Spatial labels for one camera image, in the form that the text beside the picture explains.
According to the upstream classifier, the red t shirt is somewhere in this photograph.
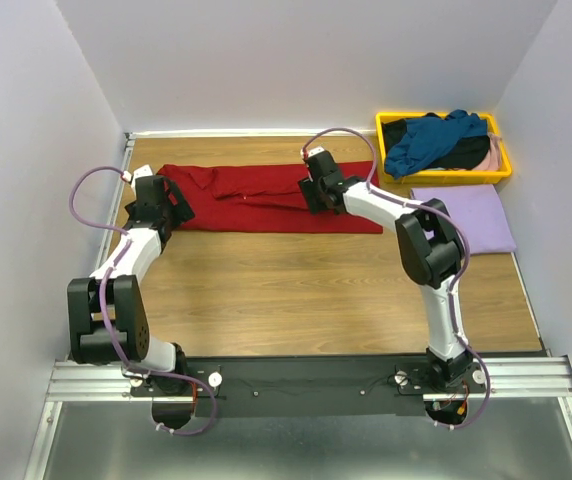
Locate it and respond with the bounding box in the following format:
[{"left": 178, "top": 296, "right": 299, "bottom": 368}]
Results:
[{"left": 158, "top": 163, "right": 383, "bottom": 234}]

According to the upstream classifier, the pink t shirt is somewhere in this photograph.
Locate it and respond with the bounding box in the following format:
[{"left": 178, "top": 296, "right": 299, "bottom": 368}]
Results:
[{"left": 475, "top": 133, "right": 502, "bottom": 172}]

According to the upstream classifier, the blue t shirt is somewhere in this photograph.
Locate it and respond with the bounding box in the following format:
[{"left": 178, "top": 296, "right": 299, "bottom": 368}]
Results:
[{"left": 383, "top": 108, "right": 489, "bottom": 180}]

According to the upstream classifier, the yellow plastic bin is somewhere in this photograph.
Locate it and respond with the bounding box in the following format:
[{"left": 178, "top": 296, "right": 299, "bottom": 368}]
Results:
[{"left": 375, "top": 110, "right": 512, "bottom": 185}]

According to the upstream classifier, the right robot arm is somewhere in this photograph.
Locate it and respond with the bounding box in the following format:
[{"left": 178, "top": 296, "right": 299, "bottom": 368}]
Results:
[{"left": 298, "top": 147, "right": 473, "bottom": 392}]

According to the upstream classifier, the black t shirt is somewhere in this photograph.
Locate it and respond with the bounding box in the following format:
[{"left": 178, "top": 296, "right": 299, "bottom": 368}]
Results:
[{"left": 381, "top": 112, "right": 492, "bottom": 171}]

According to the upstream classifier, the aluminium front rail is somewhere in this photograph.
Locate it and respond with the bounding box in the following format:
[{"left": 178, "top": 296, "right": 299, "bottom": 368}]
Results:
[{"left": 46, "top": 357, "right": 572, "bottom": 402}]

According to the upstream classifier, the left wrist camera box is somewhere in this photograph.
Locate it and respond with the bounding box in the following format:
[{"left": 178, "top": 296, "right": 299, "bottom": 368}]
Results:
[{"left": 130, "top": 164, "right": 154, "bottom": 185}]

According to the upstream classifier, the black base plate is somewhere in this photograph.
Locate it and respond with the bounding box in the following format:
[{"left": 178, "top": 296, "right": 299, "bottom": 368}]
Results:
[{"left": 130, "top": 355, "right": 487, "bottom": 420}]

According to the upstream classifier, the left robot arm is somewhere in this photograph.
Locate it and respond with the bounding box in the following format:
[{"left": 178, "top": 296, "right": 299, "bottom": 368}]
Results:
[{"left": 67, "top": 169, "right": 198, "bottom": 396}]

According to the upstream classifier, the folded purple t shirt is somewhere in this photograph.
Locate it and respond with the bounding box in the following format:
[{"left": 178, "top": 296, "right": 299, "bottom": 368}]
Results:
[{"left": 410, "top": 184, "right": 516, "bottom": 255}]

